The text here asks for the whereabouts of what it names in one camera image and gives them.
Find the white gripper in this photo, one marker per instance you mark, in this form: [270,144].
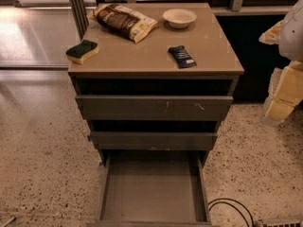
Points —
[293,35]

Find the dark blue rxbar wrapper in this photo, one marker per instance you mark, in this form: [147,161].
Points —
[183,59]

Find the grey drawer cabinet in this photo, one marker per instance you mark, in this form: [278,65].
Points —
[124,68]

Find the grey open bottom drawer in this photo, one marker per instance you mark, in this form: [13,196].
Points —
[165,192]

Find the grey middle drawer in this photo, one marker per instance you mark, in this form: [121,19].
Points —
[154,140]

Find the grey top drawer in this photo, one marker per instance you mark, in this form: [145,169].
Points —
[163,108]

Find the white ceramic bowl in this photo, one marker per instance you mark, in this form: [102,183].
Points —
[179,18]

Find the metal floor vent grate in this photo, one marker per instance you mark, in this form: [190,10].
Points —
[278,222]

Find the brown and cream chip bag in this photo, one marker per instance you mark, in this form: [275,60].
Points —
[127,22]

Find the yellow green sponge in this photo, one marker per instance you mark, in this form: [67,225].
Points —
[82,52]

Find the metal rod on floor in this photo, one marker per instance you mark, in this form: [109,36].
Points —
[8,222]

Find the dark metal window post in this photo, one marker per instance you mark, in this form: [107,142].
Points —
[79,13]

